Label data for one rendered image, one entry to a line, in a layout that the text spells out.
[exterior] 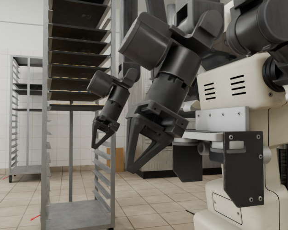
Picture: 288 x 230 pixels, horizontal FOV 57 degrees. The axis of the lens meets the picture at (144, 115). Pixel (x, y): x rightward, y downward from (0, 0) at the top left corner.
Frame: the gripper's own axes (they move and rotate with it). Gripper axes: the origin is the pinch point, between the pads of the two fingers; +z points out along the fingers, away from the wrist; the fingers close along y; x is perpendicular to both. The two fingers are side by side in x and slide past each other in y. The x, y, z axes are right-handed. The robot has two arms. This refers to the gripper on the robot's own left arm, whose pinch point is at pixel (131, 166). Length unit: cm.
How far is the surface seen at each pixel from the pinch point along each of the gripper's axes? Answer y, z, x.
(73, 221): -159, 53, 30
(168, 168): -342, -19, 165
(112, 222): -145, 40, 52
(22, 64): -435, -68, -106
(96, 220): -155, 46, 44
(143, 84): -343, -115, 70
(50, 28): -150, -58, -47
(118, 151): -420, -10, 101
